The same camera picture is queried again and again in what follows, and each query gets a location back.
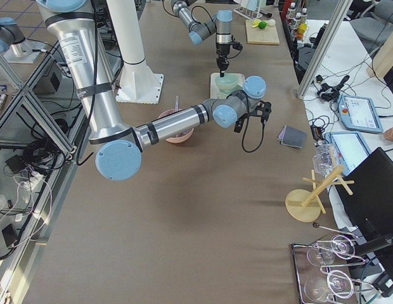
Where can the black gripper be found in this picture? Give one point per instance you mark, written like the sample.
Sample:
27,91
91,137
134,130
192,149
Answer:
220,50
238,126

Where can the green bowl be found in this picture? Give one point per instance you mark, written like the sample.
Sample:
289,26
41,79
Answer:
227,82
226,92

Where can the cream rabbit tray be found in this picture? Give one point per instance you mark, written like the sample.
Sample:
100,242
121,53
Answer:
213,88

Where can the grey folded cloth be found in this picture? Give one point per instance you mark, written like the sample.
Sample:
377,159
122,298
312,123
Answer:
292,137

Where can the metal ice scoop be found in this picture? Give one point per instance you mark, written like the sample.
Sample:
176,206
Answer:
176,104

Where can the wooden cutting board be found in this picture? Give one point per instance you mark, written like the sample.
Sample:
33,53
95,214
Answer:
268,36

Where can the green lime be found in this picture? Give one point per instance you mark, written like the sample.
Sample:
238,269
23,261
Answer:
262,25

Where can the white garlic bulb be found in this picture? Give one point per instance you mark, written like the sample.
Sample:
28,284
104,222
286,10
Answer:
271,22

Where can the clear plastic cup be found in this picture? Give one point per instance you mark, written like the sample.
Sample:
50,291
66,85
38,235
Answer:
325,159

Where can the blue tablet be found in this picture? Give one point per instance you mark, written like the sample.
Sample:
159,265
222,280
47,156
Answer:
359,113
351,148

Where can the wooden mug stand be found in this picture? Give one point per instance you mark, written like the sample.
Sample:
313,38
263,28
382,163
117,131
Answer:
306,206

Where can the black monitor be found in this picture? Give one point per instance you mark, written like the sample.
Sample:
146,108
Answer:
370,206

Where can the upper wine glass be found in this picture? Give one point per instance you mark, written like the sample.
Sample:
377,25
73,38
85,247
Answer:
323,252

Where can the wine glass rack tray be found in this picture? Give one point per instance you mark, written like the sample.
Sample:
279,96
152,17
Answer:
322,271

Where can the lower wine glass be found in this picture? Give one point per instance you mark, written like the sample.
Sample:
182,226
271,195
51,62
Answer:
336,285

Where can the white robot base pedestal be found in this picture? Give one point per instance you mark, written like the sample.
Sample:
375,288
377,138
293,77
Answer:
137,84

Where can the aluminium frame post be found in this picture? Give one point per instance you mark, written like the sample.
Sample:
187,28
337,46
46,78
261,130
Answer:
322,48

